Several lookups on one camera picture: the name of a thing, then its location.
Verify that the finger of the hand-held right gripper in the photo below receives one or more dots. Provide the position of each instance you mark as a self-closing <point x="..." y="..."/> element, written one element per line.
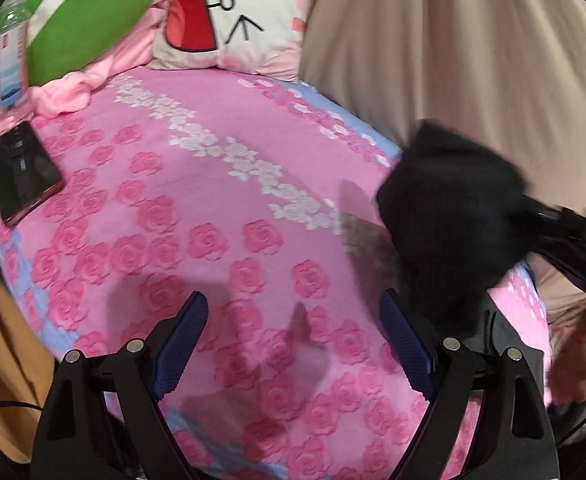
<point x="543" y="210"/>

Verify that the person's right hand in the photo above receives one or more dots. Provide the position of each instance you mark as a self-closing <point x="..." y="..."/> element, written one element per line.
<point x="573" y="360"/>

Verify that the green pillow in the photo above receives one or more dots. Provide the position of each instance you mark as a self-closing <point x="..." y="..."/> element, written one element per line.
<point x="83" y="15"/>

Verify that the dark grey pants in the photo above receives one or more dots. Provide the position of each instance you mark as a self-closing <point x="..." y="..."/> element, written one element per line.
<point x="448" y="210"/>

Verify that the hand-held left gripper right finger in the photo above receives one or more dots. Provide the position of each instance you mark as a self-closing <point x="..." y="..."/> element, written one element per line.
<point x="405" y="345"/>

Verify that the white rabbit face pillow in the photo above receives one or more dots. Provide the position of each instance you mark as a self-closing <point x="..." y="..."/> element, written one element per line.
<point x="233" y="15"/>

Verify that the black smartphone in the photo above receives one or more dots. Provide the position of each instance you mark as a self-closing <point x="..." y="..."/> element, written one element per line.
<point x="23" y="172"/>

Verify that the beige curtain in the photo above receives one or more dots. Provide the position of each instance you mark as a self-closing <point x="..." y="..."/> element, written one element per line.
<point x="448" y="35"/>

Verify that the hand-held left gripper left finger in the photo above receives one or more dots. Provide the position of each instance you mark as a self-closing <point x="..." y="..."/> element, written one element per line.
<point x="183" y="340"/>

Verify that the brown cloth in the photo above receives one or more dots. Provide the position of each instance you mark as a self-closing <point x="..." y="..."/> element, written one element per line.
<point x="3" y="320"/>

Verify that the clear plastic water bottle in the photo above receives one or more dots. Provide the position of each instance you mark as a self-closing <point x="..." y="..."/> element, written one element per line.
<point x="15" y="55"/>

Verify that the pink rose print bedsheet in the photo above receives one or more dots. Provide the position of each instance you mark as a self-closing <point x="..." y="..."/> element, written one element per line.
<point x="213" y="210"/>

